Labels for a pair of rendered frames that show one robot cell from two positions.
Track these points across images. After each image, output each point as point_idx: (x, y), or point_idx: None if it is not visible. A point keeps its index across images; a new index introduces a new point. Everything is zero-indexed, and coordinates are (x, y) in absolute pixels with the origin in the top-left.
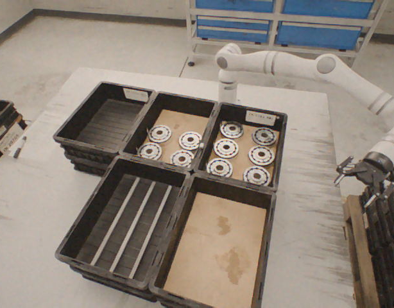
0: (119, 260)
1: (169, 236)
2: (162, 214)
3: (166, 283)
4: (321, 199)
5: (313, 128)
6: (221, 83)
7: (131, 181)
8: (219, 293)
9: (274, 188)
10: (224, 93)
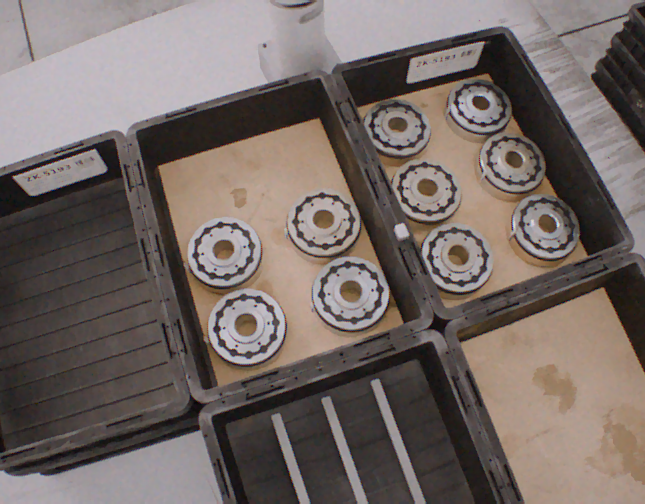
0: None
1: None
2: (412, 462)
3: None
4: (624, 182)
5: (503, 21)
6: (288, 11)
7: (262, 433)
8: None
9: (630, 242)
10: (302, 32)
